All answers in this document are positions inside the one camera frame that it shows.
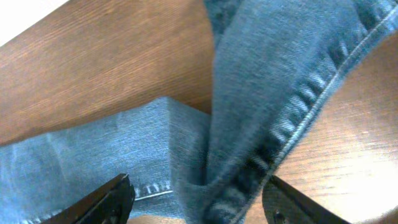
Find blue denim jeans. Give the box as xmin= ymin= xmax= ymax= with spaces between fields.
xmin=1 ymin=0 xmax=397 ymax=223

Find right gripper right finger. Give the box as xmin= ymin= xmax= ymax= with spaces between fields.
xmin=262 ymin=176 xmax=349 ymax=224

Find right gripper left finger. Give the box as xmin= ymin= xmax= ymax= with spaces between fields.
xmin=43 ymin=174 xmax=136 ymax=224

